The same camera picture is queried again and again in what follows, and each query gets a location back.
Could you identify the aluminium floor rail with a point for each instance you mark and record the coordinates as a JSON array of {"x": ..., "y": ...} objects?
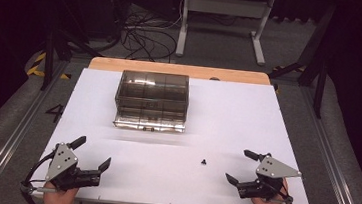
[
  {"x": 333, "y": 170},
  {"x": 14, "y": 139}
]

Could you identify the person's left hand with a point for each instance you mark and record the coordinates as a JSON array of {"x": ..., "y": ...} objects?
[{"x": 59, "y": 200}]

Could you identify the clear plastic drawer box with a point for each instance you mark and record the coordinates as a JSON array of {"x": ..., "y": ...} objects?
[{"x": 151, "y": 100}]

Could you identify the black metal stand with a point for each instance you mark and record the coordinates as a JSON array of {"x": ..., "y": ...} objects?
[
  {"x": 320, "y": 78},
  {"x": 49, "y": 55}
]

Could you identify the yellow black hazard tape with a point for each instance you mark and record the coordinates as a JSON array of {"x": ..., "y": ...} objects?
[{"x": 37, "y": 64}]

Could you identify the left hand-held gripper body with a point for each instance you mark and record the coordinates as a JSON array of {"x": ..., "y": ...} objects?
[{"x": 62, "y": 162}]

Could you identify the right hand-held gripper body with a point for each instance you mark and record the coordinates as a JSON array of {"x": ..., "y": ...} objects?
[{"x": 271, "y": 169}]

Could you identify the small black object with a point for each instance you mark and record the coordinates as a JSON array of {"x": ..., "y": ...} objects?
[{"x": 203, "y": 162}]

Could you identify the white metal stand frame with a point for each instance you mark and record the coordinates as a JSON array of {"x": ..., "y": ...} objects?
[{"x": 225, "y": 6}]

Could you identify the white table sheet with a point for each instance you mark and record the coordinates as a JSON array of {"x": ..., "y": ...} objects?
[{"x": 169, "y": 167}]

